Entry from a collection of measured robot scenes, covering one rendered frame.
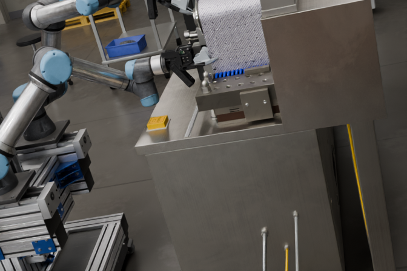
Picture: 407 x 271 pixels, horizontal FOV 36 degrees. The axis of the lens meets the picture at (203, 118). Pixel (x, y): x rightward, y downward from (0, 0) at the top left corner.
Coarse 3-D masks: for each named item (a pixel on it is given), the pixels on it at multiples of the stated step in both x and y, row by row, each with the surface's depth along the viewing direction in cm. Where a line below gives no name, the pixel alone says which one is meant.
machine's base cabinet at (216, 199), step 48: (240, 144) 227; (288, 144) 224; (192, 192) 239; (240, 192) 236; (288, 192) 233; (336, 192) 293; (192, 240) 248; (240, 240) 245; (288, 240) 242; (336, 240) 239
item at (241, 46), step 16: (208, 32) 238; (224, 32) 237; (240, 32) 236; (256, 32) 235; (208, 48) 241; (224, 48) 240; (240, 48) 239; (256, 48) 238; (224, 64) 242; (240, 64) 242; (256, 64) 241
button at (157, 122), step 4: (160, 116) 248; (164, 116) 247; (152, 120) 246; (156, 120) 245; (160, 120) 244; (164, 120) 243; (148, 124) 244; (152, 124) 243; (156, 124) 243; (160, 124) 242; (164, 124) 242; (148, 128) 244; (152, 128) 244; (156, 128) 243
